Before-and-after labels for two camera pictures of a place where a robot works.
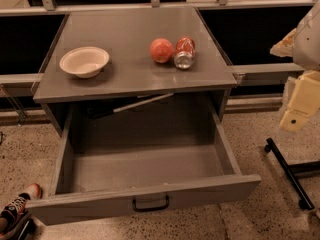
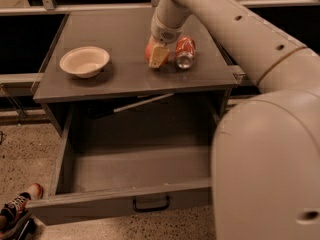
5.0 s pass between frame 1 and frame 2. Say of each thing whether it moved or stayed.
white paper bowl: stayed
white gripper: moved
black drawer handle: stayed
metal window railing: stayed
